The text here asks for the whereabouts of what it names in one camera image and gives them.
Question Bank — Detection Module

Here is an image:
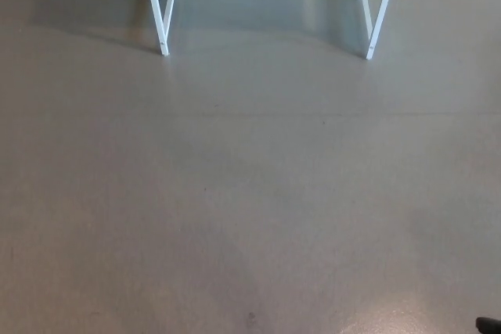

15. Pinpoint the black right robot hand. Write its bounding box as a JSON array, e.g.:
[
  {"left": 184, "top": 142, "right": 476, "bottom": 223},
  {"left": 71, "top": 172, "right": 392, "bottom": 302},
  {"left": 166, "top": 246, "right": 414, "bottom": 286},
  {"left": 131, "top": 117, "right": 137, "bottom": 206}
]
[{"left": 475, "top": 316, "right": 501, "bottom": 334}]

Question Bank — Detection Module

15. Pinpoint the white metal table leg frame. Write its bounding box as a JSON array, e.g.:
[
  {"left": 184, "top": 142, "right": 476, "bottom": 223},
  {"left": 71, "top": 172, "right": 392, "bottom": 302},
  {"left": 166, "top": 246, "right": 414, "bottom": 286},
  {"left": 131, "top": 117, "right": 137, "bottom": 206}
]
[
  {"left": 141, "top": 0, "right": 180, "bottom": 56},
  {"left": 356, "top": 0, "right": 401, "bottom": 61}
]

